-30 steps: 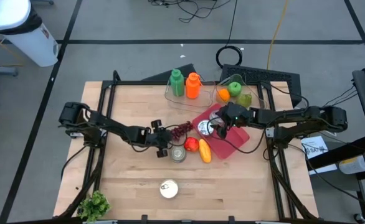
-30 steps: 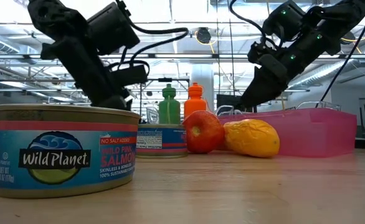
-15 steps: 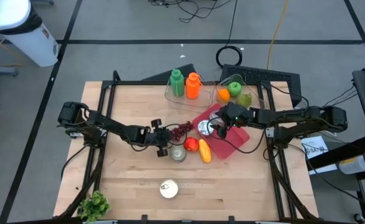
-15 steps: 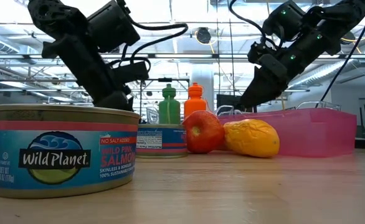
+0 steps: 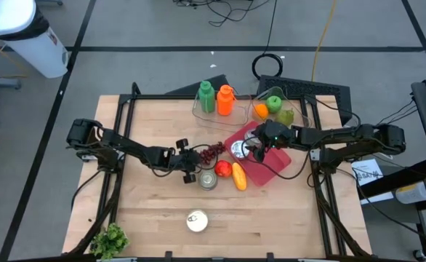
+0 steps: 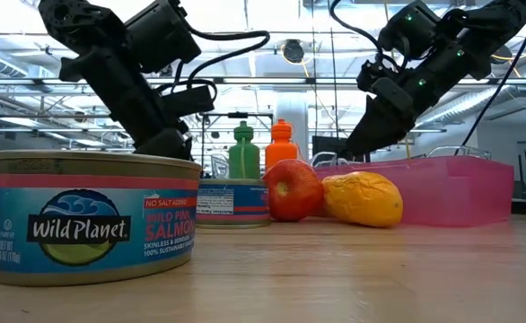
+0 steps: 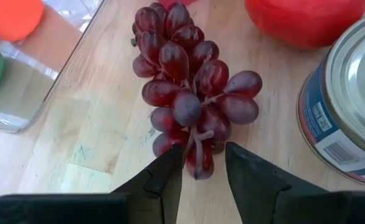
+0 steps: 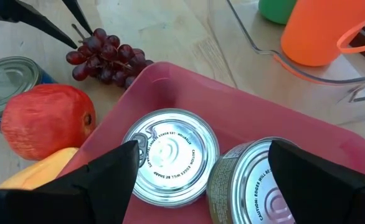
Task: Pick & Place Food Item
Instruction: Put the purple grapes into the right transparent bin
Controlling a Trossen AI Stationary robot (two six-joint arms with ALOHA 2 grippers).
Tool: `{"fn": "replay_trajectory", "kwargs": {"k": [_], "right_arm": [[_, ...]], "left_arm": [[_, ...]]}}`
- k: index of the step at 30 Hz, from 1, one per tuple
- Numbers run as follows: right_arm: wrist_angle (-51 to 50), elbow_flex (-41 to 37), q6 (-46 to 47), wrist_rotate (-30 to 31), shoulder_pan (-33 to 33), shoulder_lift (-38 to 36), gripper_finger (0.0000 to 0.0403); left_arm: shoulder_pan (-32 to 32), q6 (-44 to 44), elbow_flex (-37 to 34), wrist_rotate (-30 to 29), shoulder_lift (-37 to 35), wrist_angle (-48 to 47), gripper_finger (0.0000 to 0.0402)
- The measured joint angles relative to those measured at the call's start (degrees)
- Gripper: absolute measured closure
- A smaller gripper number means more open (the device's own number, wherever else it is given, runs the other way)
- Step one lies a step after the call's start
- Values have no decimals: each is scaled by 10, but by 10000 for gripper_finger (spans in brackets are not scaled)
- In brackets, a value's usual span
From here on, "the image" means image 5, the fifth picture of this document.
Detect coiled black cable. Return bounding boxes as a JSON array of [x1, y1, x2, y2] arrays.
[[251, 0, 284, 81]]

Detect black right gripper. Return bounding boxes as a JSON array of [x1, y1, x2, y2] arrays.
[[251, 119, 298, 164]]

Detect white plastic container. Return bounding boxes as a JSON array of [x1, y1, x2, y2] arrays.
[[394, 180, 426, 205]]

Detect green pear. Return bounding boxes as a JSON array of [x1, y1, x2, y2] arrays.
[[275, 108, 295, 127]]

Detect green plastic water bottle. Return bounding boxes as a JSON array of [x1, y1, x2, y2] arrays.
[[198, 80, 217, 114]]

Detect black flat panel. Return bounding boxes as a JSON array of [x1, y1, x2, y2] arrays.
[[164, 74, 234, 97]]

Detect orange plastic water bottle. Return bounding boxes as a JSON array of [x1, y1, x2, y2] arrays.
[[216, 84, 236, 116]]

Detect clear plastic bin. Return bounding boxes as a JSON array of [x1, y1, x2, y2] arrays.
[[252, 85, 316, 135], [192, 90, 254, 132]]

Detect green apple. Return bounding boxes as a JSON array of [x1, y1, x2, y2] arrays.
[[265, 95, 283, 114]]

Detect red apple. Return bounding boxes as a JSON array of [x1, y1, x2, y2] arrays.
[[214, 159, 233, 178]]

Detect yellow mango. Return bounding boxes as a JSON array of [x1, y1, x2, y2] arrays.
[[231, 162, 248, 191]]

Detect white paper label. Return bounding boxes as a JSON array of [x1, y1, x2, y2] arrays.
[[350, 162, 385, 187]]

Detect black metal table frame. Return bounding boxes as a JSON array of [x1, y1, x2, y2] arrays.
[[67, 82, 373, 258]]

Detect orange fruit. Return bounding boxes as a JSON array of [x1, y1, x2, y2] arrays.
[[253, 103, 270, 121]]

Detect yellow hanging cable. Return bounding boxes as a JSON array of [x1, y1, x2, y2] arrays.
[[310, 0, 339, 82]]

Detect purple grape bunch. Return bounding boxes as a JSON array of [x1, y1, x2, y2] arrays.
[[198, 141, 228, 166]]

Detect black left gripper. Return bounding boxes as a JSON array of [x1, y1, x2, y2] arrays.
[[167, 138, 202, 185]]

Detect black perforated panel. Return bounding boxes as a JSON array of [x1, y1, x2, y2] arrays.
[[256, 74, 353, 127]]

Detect pink plastic bin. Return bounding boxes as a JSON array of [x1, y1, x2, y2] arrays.
[[224, 119, 293, 187]]

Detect green leafy lettuce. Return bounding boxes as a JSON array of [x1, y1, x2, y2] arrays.
[[89, 222, 131, 261]]

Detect white trash bin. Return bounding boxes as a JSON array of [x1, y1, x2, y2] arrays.
[[0, 0, 70, 79]]

